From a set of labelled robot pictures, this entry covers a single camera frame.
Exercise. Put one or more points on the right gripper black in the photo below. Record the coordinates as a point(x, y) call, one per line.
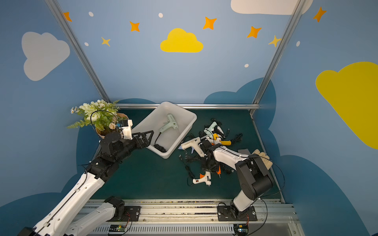
point(207, 159)

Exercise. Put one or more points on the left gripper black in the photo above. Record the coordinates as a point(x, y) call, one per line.
point(135, 140)

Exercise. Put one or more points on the small white orange-trigger glue gun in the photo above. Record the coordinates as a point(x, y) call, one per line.
point(206, 178)

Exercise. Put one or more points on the large mint green glue gun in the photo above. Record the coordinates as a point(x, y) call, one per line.
point(170, 124)

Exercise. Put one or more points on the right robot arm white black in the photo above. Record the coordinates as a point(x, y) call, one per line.
point(252, 172)

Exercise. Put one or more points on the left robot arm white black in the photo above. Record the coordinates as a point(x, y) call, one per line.
point(60, 221)

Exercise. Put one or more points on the orange glue gun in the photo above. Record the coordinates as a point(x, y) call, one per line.
point(218, 172)

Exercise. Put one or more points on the white plastic storage box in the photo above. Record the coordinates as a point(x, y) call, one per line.
point(164, 144)

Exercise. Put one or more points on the yellow glue gun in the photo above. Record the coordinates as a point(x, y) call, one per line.
point(217, 140)

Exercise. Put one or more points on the large white Greeler glue gun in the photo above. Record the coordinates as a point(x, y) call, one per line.
point(195, 145)

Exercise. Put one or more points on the mint glue gun at back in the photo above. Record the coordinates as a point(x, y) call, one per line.
point(211, 130)

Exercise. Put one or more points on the artificial flower plant in pot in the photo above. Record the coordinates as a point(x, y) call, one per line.
point(102, 116)

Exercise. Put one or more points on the beige work glove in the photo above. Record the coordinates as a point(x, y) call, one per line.
point(265, 158)

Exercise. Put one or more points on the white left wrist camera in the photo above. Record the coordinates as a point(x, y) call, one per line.
point(127, 129)

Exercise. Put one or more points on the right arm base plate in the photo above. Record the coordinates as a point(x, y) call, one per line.
point(231, 213)

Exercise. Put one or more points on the aluminium rail frame front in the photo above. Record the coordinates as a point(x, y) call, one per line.
point(203, 211)

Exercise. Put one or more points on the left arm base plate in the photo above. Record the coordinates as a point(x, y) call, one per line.
point(126, 213)

